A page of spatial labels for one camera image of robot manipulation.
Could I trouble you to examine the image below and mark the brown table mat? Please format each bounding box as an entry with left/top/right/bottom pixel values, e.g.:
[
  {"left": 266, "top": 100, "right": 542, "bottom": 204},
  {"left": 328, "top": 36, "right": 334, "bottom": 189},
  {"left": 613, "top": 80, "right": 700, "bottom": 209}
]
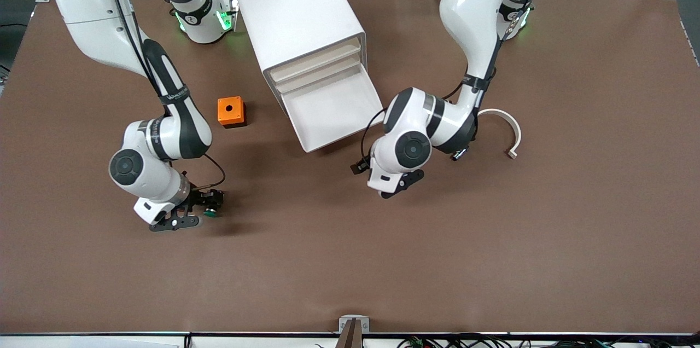
[{"left": 0, "top": 0, "right": 700, "bottom": 335}]

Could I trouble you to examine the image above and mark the white curved plastic piece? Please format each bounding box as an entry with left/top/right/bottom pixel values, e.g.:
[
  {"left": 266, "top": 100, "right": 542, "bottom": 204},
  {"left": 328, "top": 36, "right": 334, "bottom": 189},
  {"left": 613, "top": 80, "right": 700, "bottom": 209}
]
[{"left": 477, "top": 108, "right": 522, "bottom": 160}]

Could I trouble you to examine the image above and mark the orange button enclosure box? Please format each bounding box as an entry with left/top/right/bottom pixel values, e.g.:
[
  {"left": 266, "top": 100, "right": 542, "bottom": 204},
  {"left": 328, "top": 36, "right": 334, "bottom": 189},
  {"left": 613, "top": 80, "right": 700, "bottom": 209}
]
[{"left": 217, "top": 96, "right": 247, "bottom": 129}]

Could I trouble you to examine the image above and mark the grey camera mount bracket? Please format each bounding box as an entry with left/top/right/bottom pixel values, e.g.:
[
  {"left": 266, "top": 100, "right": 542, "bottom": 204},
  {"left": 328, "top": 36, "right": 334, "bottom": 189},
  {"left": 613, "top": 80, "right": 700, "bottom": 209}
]
[{"left": 337, "top": 315, "right": 371, "bottom": 348}]

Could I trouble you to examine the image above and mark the tangled cable bundle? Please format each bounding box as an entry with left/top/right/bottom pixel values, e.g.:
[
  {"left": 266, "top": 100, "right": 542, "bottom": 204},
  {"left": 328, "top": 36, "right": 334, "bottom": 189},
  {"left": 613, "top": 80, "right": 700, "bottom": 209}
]
[{"left": 398, "top": 334, "right": 700, "bottom": 348}]

